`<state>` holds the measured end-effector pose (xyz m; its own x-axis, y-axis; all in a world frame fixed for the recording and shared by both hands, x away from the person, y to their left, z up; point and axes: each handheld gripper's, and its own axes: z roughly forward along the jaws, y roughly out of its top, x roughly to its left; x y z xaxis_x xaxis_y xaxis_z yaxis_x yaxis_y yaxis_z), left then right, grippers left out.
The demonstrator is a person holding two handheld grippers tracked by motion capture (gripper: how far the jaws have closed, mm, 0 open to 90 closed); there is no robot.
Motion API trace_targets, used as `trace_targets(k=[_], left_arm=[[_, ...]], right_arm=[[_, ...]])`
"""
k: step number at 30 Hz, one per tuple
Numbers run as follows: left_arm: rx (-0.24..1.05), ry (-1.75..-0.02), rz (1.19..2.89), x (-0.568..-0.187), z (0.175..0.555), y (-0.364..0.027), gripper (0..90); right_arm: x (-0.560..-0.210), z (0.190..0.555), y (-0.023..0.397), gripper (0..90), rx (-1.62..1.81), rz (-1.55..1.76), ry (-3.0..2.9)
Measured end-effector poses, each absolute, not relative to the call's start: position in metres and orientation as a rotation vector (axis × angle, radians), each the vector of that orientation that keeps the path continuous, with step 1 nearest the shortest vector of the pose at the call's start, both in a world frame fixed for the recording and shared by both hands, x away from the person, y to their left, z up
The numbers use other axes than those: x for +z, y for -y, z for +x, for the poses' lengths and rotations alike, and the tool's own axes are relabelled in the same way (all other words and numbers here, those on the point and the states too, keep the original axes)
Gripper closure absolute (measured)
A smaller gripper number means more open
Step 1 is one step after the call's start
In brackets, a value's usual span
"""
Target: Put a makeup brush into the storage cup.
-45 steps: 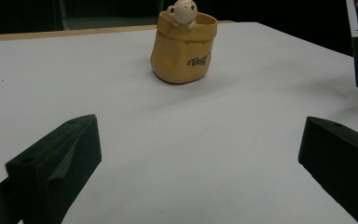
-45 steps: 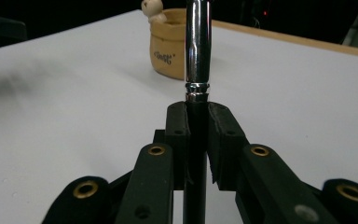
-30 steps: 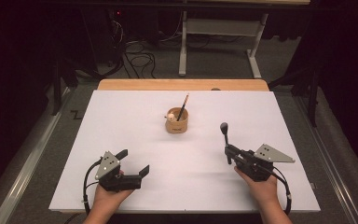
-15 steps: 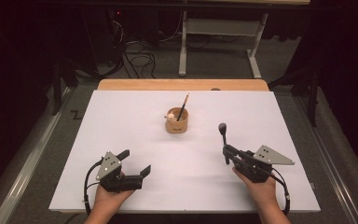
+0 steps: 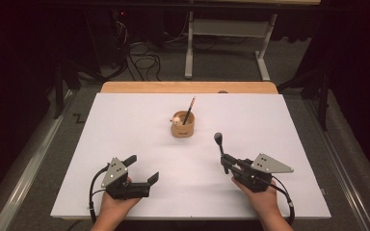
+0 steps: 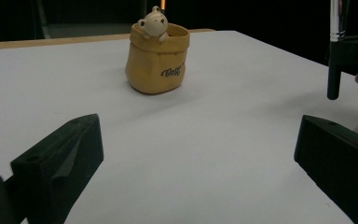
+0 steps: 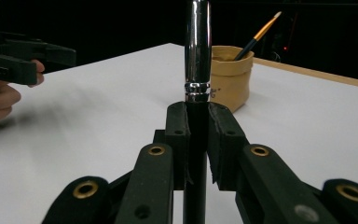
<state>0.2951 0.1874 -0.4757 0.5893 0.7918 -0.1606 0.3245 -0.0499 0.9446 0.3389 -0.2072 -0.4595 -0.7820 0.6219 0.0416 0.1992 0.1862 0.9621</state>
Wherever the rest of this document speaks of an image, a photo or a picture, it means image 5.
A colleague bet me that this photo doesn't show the wooden table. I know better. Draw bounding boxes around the wooden table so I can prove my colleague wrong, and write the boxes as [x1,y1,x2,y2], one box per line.
[100,81,279,95]

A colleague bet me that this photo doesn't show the person's right hand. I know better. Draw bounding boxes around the person's right hand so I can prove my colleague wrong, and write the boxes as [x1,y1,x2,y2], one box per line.
[231,177,281,219]

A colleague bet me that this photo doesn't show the black stand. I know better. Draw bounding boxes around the black stand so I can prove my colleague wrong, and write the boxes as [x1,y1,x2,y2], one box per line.
[277,65,332,132]
[53,59,82,120]

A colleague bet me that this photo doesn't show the white desk frame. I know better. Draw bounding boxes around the white desk frame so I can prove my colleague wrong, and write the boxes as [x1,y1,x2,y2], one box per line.
[184,11,278,82]

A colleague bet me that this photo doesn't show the black makeup brush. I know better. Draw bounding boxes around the black makeup brush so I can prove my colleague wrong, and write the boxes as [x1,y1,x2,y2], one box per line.
[213,132,230,176]

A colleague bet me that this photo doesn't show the black floor cables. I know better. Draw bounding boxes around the black floor cables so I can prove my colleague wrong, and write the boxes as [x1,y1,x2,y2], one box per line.
[126,40,162,82]

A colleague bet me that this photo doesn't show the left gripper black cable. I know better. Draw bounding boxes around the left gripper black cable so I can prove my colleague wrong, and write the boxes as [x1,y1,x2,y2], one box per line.
[88,164,111,224]

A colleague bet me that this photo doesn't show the metal floor rail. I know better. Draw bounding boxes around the metal floor rail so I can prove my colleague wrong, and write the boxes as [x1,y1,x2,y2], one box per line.
[0,90,75,231]
[303,98,370,231]

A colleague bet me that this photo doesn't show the black equipment with red light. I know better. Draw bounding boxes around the black equipment with red light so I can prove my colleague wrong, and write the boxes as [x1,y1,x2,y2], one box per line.
[109,9,133,66]

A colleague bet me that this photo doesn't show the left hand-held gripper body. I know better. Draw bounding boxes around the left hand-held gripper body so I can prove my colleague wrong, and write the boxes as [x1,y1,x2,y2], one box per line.
[100,156,151,200]

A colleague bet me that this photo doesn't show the wooden pen holder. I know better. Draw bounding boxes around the wooden pen holder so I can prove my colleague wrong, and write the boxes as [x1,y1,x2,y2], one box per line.
[169,110,197,140]

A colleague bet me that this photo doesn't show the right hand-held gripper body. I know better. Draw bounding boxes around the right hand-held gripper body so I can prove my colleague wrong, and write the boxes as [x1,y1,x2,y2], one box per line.
[230,152,295,193]

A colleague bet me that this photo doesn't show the white board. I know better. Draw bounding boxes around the white board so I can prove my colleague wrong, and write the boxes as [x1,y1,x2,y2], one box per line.
[50,92,332,221]

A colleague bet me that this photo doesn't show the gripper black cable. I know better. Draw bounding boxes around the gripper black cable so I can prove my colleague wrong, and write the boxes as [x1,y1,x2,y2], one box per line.
[88,164,111,224]
[269,175,297,226]

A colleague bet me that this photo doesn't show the person's left hand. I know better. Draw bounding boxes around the person's left hand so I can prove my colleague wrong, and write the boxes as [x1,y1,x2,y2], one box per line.
[99,177,143,226]

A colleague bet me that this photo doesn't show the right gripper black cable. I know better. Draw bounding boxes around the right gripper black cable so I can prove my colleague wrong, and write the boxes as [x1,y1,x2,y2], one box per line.
[269,175,297,226]

